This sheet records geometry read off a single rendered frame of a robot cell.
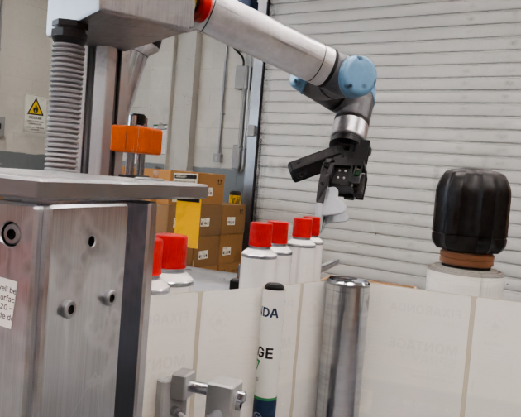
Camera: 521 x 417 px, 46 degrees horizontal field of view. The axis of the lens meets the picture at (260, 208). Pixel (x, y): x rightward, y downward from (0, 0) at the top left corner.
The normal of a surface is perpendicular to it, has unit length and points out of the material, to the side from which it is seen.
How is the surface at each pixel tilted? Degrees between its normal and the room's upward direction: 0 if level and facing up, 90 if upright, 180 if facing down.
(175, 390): 90
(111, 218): 90
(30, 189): 90
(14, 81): 90
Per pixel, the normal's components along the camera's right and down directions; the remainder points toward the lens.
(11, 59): 0.85, 0.10
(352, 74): 0.36, 0.13
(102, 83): -0.35, 0.02
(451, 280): -0.65, 0.03
